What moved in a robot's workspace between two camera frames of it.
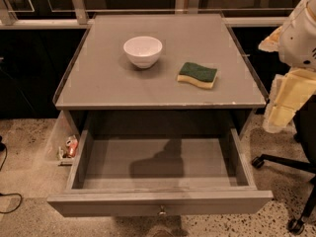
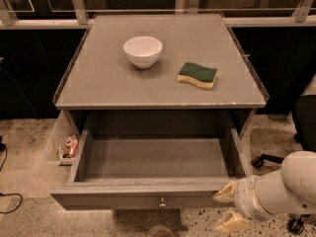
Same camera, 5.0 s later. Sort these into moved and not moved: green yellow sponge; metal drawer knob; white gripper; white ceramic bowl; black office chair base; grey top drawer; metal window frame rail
Moved: white gripper; grey top drawer; metal drawer knob
Not moved: metal window frame rail; black office chair base; white ceramic bowl; green yellow sponge
